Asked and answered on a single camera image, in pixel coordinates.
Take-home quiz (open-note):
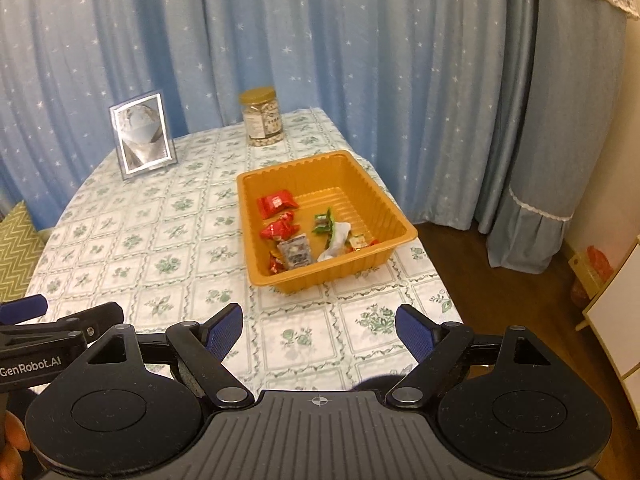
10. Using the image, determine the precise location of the white wrapped candy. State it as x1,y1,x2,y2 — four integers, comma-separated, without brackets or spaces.
318,221,352,262

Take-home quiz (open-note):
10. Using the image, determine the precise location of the white cabinet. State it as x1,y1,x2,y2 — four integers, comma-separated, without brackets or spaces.
576,236,640,420

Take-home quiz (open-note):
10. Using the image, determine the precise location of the orange plastic tray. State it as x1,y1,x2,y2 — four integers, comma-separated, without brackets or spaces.
236,151,416,292

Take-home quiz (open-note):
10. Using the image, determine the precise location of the brown green candy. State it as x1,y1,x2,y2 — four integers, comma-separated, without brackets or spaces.
312,208,334,235

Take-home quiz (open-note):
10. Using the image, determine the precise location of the clear snack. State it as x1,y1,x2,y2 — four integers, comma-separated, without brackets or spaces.
278,233,314,270

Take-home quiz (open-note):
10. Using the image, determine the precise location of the red candy packet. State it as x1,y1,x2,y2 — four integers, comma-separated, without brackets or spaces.
256,190,298,219

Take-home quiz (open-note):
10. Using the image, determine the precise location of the blue star curtain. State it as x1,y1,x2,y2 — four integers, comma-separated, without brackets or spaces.
1,0,536,231

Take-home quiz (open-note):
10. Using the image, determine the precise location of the person's left hand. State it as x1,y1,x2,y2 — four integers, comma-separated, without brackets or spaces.
0,412,30,480

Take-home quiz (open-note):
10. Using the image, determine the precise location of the silver picture frame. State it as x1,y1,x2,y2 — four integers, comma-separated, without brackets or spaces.
108,91,178,180

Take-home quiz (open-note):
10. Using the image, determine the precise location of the small yellow stool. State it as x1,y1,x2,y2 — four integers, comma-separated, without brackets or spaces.
568,246,614,308

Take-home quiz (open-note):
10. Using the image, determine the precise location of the small red candy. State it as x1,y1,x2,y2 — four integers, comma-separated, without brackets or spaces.
268,252,288,275

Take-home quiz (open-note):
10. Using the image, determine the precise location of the nut jar gold lid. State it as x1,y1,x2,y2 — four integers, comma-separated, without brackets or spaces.
239,87,284,146

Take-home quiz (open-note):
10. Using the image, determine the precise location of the grey lace trimmed curtain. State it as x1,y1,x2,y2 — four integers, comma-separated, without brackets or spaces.
487,0,638,273

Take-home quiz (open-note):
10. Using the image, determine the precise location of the red snack packet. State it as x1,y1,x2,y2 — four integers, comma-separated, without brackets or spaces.
259,210,300,243

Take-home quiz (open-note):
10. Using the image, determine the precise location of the green zigzag cushion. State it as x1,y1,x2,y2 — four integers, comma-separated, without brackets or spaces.
0,202,44,302

